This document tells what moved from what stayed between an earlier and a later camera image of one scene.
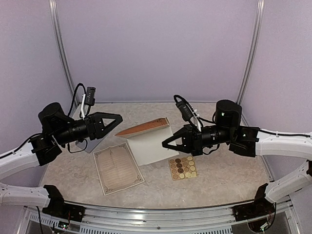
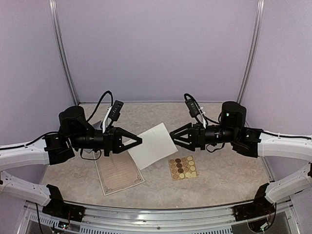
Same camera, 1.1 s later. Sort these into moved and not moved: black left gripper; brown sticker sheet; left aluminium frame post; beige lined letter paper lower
Moved: black left gripper
Not moved: beige lined letter paper lower; left aluminium frame post; brown sticker sheet
